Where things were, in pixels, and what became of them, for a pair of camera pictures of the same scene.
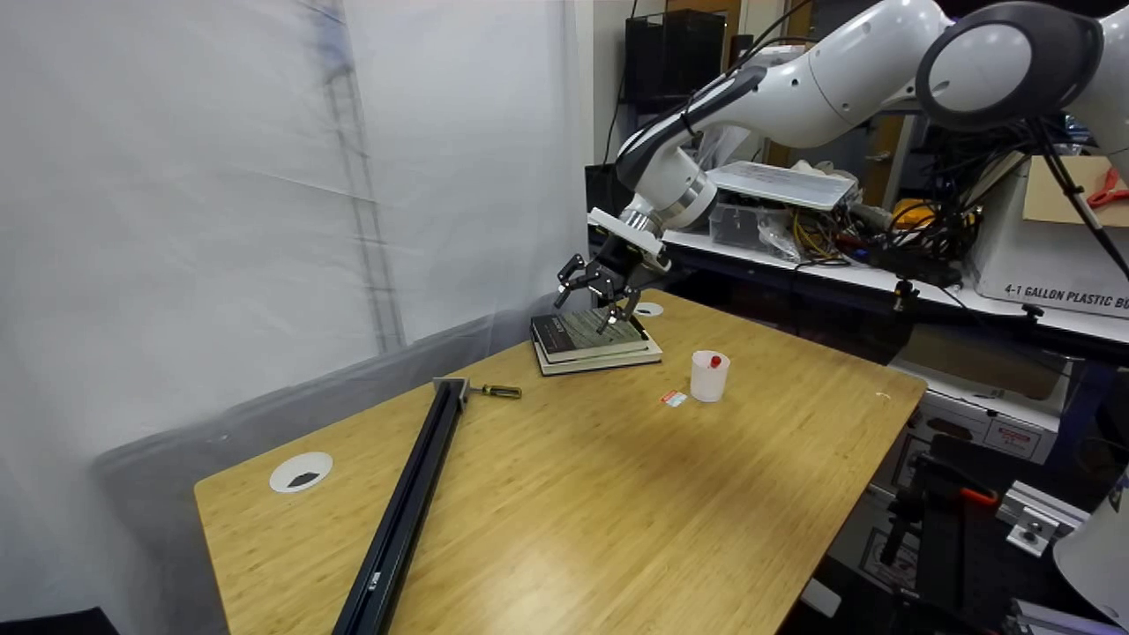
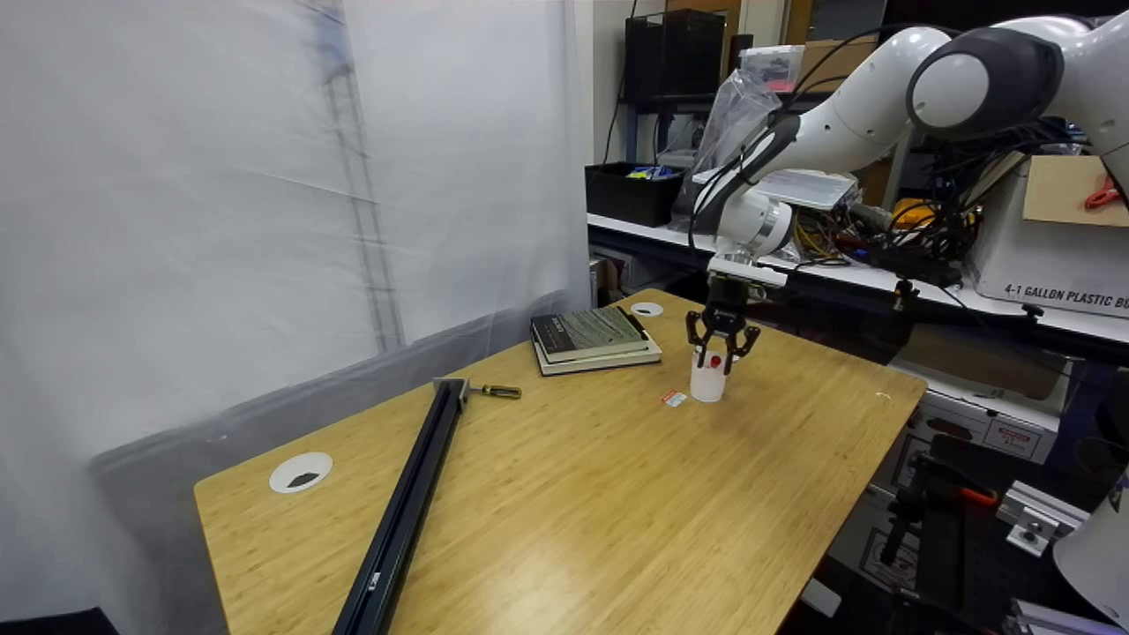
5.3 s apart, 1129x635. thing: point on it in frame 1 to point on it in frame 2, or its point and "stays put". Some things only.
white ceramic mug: [711, 381] stays put
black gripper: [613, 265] to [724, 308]
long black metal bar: [369, 607] stays put
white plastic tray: [791, 183] stays put
